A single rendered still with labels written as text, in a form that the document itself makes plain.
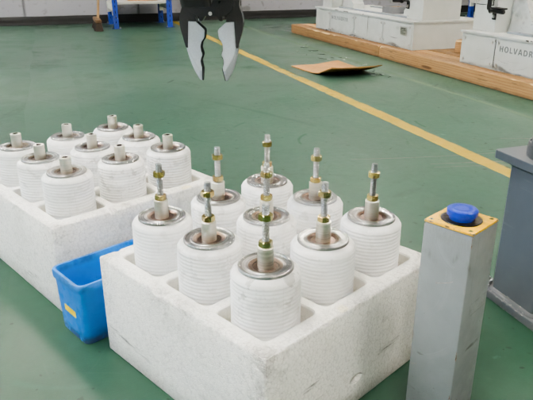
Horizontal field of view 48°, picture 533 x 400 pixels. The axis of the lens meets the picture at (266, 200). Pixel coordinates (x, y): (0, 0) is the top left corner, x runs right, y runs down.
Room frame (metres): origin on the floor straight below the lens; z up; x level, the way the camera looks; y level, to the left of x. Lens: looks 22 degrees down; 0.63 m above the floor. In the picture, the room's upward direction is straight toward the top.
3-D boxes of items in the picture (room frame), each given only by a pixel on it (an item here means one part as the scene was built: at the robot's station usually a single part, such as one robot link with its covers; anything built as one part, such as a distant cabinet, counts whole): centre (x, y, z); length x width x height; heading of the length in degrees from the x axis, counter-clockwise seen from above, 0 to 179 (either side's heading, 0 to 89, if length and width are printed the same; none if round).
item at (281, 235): (0.88, 0.00, 0.16); 0.10 x 0.10 x 0.18
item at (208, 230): (0.79, 0.08, 0.26); 0.02 x 0.02 x 0.03
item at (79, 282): (1.02, 0.24, 0.06); 0.30 x 0.11 x 0.12; 133
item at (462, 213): (0.72, -0.26, 0.32); 0.04 x 0.04 x 0.02
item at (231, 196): (0.96, 0.08, 0.25); 0.08 x 0.08 x 0.01
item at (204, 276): (0.79, 0.08, 0.16); 0.10 x 0.10 x 0.18
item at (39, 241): (1.27, 0.38, 0.09); 0.39 x 0.39 x 0.18; 43
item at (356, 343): (0.88, 0.00, 0.09); 0.39 x 0.39 x 0.18; 45
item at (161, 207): (0.88, 0.17, 0.26); 0.02 x 0.02 x 0.03
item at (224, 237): (0.79, 0.08, 0.25); 0.08 x 0.08 x 0.01
